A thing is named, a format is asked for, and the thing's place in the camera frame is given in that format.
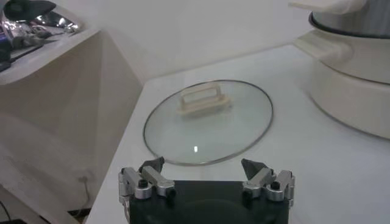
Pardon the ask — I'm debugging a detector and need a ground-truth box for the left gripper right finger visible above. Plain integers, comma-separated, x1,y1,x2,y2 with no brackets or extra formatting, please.
241,158,296,208

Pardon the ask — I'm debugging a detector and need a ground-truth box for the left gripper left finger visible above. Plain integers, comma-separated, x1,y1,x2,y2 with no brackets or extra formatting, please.
118,156,177,205

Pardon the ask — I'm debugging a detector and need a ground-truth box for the round glass pot lid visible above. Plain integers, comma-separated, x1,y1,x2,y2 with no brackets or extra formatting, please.
143,79,274,167

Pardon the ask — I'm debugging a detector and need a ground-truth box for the white side table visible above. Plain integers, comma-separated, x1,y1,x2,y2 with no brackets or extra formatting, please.
0,29,144,224

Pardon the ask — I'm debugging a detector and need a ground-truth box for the cream electric cooking pot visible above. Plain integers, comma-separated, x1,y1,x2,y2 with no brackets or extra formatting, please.
292,29,390,141

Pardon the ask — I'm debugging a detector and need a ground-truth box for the black open laptop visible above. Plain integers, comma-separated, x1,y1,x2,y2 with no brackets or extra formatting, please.
0,24,15,72

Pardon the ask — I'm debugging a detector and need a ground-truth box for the chrome and black headset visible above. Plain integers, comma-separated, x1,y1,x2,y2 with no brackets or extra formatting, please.
0,0,80,51

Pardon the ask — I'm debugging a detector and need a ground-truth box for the black floor cable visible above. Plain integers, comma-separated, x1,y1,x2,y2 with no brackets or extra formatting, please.
0,200,13,224

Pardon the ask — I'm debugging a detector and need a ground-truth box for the black usb hub cable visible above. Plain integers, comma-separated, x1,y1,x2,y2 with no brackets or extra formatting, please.
10,44,45,61

